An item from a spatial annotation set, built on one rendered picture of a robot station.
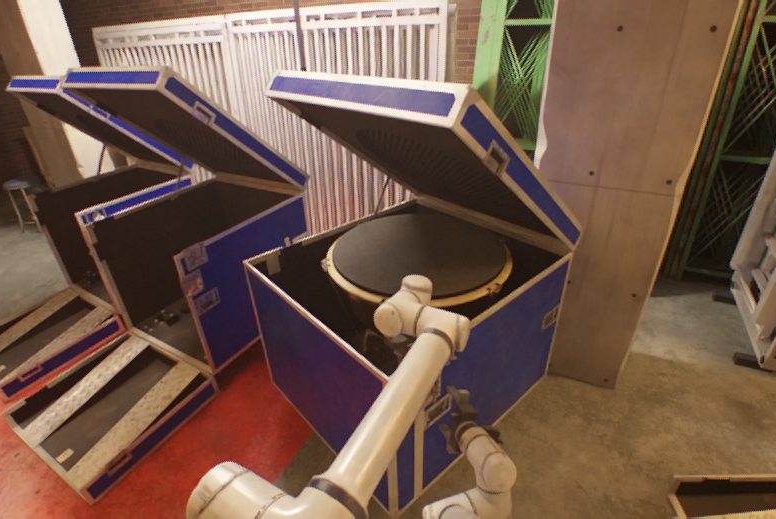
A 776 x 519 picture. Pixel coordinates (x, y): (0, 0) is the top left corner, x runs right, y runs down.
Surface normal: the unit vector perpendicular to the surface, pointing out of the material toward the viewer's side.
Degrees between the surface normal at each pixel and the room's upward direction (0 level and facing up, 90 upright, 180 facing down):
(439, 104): 52
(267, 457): 0
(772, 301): 90
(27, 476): 0
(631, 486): 0
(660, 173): 90
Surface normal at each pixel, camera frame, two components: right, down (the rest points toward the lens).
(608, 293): -0.44, 0.45
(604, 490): -0.03, -0.87
